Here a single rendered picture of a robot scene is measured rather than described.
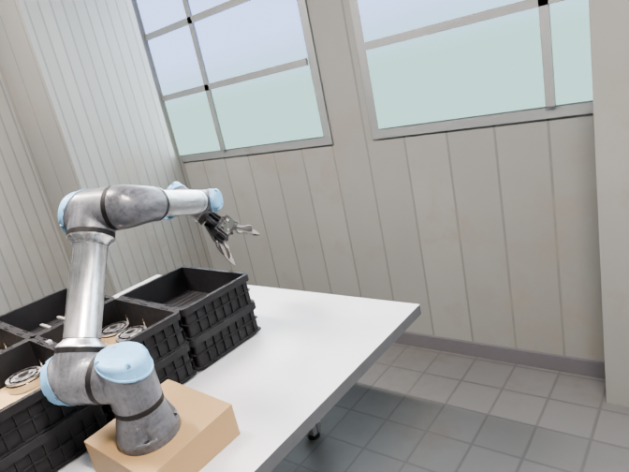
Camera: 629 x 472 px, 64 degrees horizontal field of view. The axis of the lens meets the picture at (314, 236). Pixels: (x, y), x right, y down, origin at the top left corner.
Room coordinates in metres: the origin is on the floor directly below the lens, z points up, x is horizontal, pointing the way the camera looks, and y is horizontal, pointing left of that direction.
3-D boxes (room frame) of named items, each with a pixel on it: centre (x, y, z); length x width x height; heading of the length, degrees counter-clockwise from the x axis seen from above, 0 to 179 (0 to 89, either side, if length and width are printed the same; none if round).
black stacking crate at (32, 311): (1.75, 1.00, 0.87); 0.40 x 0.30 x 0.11; 48
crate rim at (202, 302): (1.70, 0.50, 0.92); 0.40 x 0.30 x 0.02; 48
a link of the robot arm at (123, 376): (1.05, 0.50, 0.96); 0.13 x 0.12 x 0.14; 76
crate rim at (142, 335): (1.48, 0.70, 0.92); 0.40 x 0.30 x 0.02; 48
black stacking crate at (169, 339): (1.48, 0.70, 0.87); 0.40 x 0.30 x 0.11; 48
